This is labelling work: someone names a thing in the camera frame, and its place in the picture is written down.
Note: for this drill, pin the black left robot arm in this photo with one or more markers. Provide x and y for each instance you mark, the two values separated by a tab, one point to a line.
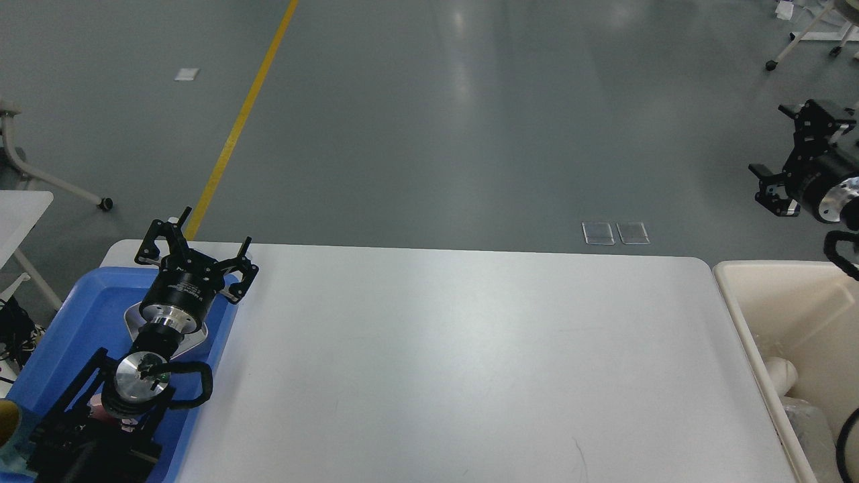
103	426

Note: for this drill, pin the white side table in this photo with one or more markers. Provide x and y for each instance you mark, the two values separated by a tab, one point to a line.
22	209

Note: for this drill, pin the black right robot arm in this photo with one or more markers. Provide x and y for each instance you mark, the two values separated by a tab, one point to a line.
840	245

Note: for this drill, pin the pink ribbed mug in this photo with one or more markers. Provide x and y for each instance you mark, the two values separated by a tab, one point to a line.
97	410

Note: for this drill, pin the left clear floor plate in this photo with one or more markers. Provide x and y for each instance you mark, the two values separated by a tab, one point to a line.
598	233

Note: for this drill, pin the right clear floor plate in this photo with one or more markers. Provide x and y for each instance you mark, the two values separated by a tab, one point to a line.
633	233

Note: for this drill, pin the clear floor plate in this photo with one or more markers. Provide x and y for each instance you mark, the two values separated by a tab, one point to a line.
598	233
633	233

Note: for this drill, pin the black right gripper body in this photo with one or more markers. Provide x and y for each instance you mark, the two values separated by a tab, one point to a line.
826	186

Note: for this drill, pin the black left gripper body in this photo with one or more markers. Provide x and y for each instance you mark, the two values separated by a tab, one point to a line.
182	293

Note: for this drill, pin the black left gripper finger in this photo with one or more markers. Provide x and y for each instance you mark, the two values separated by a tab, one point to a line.
164	245
241	263

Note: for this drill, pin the stainless steel rectangular container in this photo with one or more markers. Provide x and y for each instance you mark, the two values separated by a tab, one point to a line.
134	322

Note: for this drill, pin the beige plastic bin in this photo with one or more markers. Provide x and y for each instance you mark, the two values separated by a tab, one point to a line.
804	312

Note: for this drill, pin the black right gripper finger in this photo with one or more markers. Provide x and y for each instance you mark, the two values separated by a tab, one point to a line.
772	193
818	126

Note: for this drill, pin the white wheeled cart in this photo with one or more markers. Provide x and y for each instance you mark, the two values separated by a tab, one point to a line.
848	10

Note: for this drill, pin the white object in bin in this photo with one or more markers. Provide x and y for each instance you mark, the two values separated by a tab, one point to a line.
782	373

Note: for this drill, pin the teal yellow cup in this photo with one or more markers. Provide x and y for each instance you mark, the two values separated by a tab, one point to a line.
17	427

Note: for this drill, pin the white floor sticker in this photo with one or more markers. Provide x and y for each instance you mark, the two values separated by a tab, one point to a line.
186	74

